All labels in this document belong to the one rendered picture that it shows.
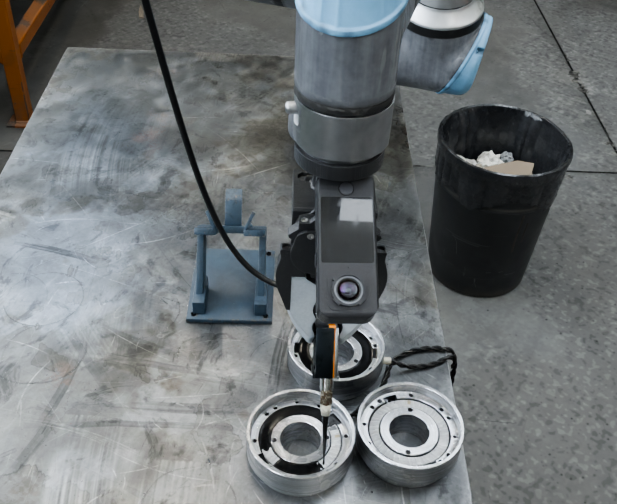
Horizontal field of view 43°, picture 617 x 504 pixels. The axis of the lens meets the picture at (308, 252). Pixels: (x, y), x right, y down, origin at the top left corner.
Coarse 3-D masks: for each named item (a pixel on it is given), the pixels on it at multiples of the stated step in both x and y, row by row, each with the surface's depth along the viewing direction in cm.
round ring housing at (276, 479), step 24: (264, 408) 78; (336, 408) 79; (288, 432) 78; (312, 432) 78; (288, 456) 75; (312, 456) 75; (264, 480) 74; (288, 480) 72; (312, 480) 72; (336, 480) 74
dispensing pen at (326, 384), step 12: (324, 324) 72; (324, 336) 71; (324, 348) 71; (312, 360) 75; (324, 360) 71; (312, 372) 72; (324, 372) 71; (324, 384) 73; (324, 396) 73; (324, 408) 73; (324, 420) 73; (324, 432) 74; (324, 444) 74; (324, 456) 74
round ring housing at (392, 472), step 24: (408, 384) 81; (360, 408) 78; (408, 408) 80; (432, 408) 80; (456, 408) 78; (360, 432) 76; (384, 432) 77; (432, 432) 78; (456, 432) 78; (384, 456) 75; (408, 456) 76; (456, 456) 75; (384, 480) 76; (408, 480) 74; (432, 480) 75
